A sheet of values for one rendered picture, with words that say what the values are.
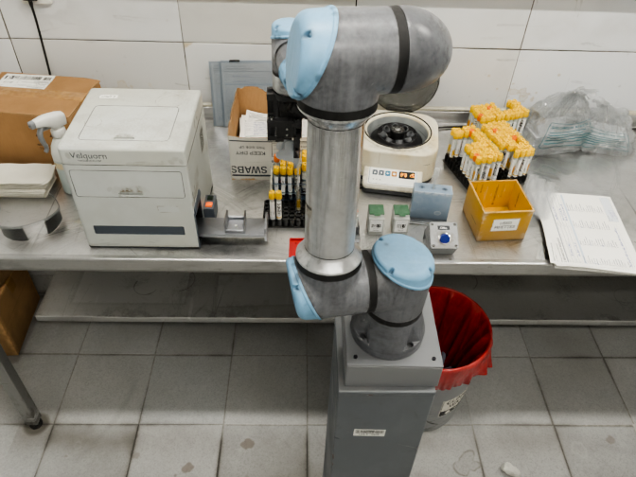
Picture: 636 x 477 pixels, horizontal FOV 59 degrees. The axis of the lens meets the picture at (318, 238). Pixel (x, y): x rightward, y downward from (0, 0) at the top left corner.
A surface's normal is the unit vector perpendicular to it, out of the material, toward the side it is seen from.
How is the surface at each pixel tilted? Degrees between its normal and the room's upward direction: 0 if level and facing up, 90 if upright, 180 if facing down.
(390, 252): 9
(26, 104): 2
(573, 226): 1
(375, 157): 90
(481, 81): 90
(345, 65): 79
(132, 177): 90
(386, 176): 25
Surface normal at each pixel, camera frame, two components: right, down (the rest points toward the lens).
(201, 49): 0.01, 0.68
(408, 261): 0.18, -0.71
